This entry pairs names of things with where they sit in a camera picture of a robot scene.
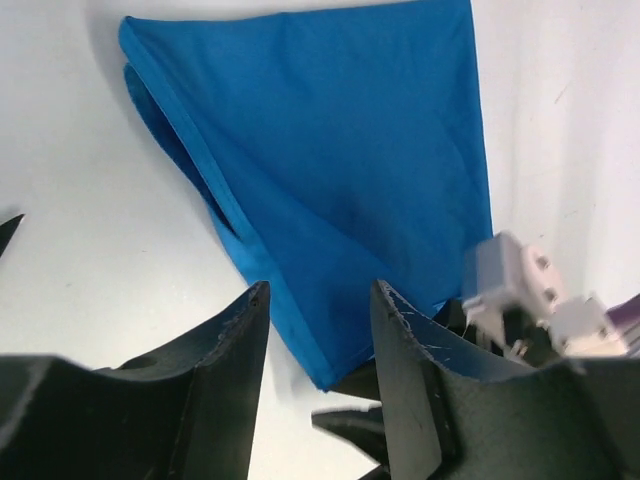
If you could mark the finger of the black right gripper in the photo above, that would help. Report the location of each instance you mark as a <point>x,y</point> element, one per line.
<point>361,383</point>
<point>364,429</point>

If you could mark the blue satin napkin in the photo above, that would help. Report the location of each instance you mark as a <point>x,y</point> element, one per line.
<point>334,148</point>

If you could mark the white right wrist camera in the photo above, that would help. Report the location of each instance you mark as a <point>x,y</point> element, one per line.
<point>501,273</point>

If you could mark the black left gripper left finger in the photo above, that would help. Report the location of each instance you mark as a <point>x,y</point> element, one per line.
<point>190,405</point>

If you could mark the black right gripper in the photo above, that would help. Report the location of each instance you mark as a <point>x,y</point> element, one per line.
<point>525,341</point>

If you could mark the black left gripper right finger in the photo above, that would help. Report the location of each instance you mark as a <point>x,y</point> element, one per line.
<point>451,410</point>

